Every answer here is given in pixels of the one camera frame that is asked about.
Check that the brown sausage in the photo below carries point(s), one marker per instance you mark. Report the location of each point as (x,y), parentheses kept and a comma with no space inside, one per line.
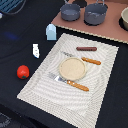
(86,48)

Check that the small white salt shaker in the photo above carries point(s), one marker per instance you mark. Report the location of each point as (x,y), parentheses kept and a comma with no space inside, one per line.
(36,53)

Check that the light blue milk carton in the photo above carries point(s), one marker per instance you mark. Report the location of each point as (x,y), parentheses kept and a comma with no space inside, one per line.
(51,32)

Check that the red tomato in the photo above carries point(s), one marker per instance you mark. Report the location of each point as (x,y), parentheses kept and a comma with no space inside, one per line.
(23,72)

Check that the round tan plate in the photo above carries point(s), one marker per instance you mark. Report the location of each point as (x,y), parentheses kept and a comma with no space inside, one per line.
(72,68)

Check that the beige woven placemat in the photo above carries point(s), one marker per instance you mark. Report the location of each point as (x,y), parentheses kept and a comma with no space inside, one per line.
(75,106)

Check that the small grey pot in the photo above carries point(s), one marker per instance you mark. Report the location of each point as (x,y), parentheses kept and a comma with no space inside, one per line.
(70,12)

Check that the brown stove board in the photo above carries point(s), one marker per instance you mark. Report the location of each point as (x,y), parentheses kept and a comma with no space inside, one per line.
(109,29)

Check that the large grey pot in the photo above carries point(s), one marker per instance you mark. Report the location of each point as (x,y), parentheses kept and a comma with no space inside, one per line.
(95,13)

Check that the beige bowl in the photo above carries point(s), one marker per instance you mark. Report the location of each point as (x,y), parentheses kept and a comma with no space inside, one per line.
(124,16)

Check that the blue basket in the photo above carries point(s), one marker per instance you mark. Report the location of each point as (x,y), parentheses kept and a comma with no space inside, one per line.
(11,7)

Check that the fork with orange handle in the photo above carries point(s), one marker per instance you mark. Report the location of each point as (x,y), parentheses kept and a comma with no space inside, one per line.
(76,85)

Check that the knife with orange handle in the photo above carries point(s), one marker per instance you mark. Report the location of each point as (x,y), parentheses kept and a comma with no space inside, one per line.
(83,58)

